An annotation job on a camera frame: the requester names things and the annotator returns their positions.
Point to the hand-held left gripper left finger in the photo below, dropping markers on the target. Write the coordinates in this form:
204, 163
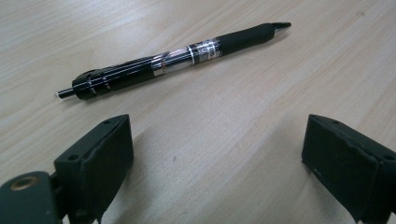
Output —
99, 161

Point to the black retractable gel pen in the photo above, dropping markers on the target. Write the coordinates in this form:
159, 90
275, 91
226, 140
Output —
174, 59

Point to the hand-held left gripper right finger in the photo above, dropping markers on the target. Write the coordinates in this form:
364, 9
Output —
348, 165

